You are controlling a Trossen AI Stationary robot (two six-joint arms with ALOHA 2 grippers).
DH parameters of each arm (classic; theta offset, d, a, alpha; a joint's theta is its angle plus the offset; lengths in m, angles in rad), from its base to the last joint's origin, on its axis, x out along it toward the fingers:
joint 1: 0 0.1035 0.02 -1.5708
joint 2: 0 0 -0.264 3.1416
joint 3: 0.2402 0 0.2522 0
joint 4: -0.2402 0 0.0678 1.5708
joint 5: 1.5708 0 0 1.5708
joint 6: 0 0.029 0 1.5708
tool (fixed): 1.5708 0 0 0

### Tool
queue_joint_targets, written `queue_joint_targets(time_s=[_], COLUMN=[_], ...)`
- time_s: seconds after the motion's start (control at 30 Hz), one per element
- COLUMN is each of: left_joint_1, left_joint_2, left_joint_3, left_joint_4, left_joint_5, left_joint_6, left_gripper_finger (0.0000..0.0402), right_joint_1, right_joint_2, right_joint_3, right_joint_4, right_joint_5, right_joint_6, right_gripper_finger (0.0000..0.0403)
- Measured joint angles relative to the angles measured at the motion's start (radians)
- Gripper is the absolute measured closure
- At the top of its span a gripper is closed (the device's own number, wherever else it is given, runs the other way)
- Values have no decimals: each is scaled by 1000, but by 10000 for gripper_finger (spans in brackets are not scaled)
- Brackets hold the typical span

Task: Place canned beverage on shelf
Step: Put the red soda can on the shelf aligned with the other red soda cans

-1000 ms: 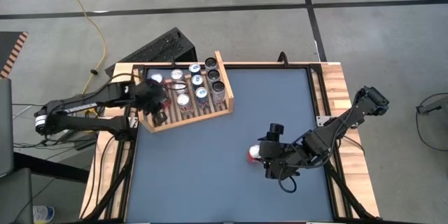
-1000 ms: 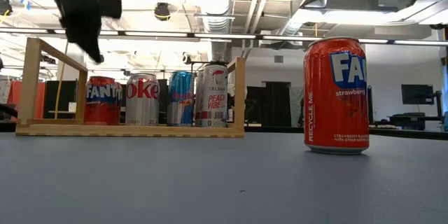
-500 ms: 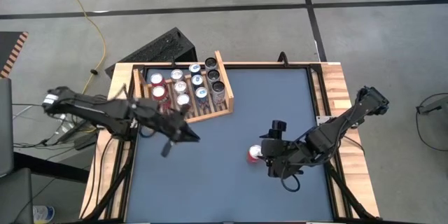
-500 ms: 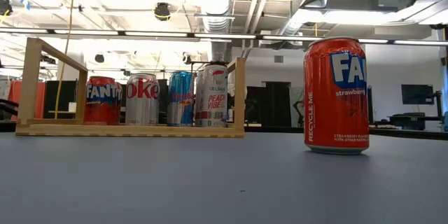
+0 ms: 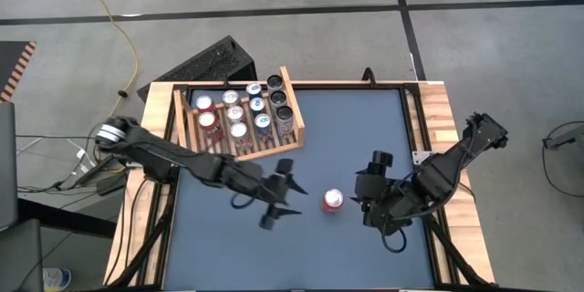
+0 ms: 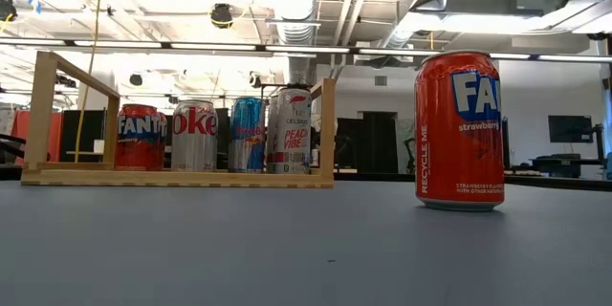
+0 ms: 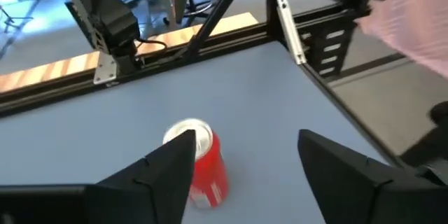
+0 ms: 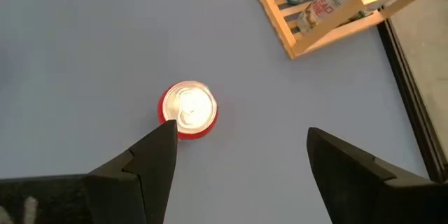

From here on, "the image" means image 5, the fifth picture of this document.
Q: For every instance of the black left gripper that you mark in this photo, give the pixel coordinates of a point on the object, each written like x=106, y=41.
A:
x=255, y=184

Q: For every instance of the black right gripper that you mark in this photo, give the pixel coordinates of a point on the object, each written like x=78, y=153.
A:
x=383, y=196

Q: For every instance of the red Fanta strawberry can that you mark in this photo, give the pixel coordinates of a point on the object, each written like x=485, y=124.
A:
x=333, y=198
x=204, y=102
x=207, y=120

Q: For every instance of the silver Diet Coke can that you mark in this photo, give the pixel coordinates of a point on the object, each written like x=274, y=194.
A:
x=235, y=112
x=239, y=131
x=230, y=97

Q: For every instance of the blue silver Red Bull can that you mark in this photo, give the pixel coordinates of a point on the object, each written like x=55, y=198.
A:
x=257, y=104
x=262, y=121
x=253, y=89

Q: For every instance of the white Celsius energy can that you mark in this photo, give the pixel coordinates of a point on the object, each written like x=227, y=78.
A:
x=274, y=82
x=284, y=114
x=278, y=98

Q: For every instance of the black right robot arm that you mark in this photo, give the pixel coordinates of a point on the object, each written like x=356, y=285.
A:
x=451, y=169

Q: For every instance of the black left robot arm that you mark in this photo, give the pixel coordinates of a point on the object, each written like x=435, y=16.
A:
x=159, y=153

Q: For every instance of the wooden slatted shelf rack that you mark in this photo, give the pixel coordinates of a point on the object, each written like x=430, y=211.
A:
x=292, y=114

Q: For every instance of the wooden table side board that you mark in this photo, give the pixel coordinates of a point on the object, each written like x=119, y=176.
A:
x=157, y=100
x=438, y=114

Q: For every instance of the black perforated computer tower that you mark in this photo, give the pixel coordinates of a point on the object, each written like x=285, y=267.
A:
x=205, y=66

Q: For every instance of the grey stand leg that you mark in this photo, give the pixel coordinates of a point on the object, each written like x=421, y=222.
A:
x=566, y=138

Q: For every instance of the black floor bar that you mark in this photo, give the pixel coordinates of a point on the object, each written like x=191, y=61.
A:
x=64, y=219

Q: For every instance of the white blue container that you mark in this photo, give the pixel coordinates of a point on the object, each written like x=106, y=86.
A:
x=57, y=278

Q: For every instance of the black mat orange striped edge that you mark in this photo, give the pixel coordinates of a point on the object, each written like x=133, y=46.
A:
x=11, y=61

